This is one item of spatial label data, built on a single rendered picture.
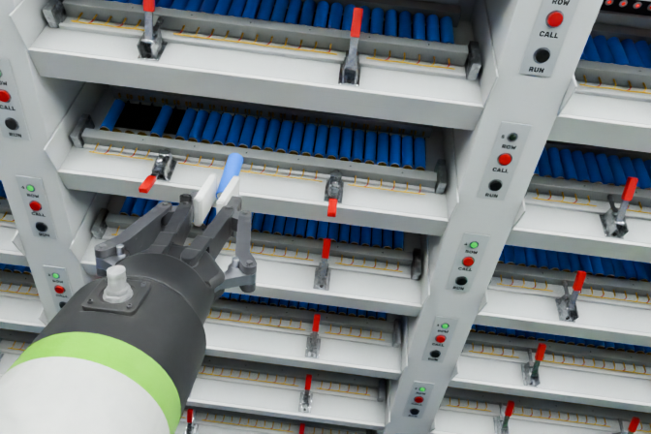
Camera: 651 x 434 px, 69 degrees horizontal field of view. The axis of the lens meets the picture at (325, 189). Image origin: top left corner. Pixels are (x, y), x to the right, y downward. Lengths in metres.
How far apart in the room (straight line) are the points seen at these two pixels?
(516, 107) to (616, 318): 0.48
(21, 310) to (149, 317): 0.87
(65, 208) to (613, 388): 1.07
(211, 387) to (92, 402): 0.93
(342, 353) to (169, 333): 0.73
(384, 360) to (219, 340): 0.33
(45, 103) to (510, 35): 0.63
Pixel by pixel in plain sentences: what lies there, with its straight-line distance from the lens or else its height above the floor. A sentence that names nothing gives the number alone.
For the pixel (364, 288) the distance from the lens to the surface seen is 0.86.
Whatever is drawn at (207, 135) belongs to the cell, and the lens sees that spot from 0.80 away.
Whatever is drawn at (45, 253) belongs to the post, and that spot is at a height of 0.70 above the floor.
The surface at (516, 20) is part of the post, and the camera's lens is 0.63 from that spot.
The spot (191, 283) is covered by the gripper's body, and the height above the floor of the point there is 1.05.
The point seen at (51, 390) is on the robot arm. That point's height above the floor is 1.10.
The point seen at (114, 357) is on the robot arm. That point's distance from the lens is 0.27.
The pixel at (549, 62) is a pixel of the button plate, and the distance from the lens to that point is 0.66.
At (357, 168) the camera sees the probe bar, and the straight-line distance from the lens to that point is 0.75.
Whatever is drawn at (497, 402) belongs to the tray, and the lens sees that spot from 1.23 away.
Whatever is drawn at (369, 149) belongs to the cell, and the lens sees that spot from 0.78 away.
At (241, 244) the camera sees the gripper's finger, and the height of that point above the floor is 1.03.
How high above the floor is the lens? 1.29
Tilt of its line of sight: 33 degrees down
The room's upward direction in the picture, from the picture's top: 7 degrees clockwise
